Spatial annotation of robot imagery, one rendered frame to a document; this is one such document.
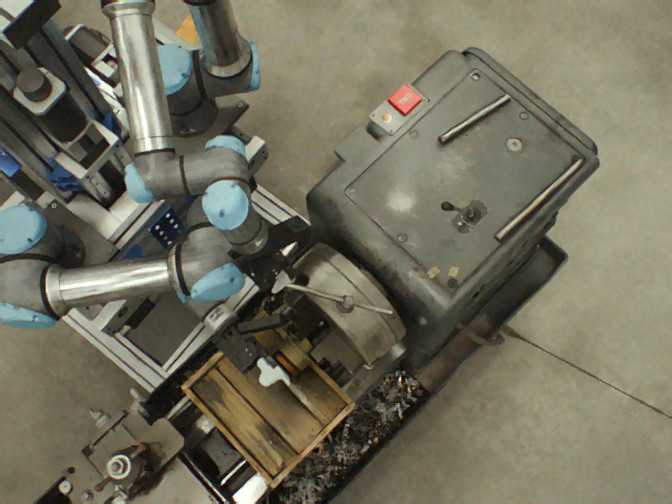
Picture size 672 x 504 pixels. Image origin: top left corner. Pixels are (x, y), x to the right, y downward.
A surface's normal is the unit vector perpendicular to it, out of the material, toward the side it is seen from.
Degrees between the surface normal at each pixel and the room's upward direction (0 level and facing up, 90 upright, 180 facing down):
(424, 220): 0
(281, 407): 0
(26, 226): 8
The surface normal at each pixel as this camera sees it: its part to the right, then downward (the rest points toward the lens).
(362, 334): 0.41, 0.18
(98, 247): -0.03, -0.29
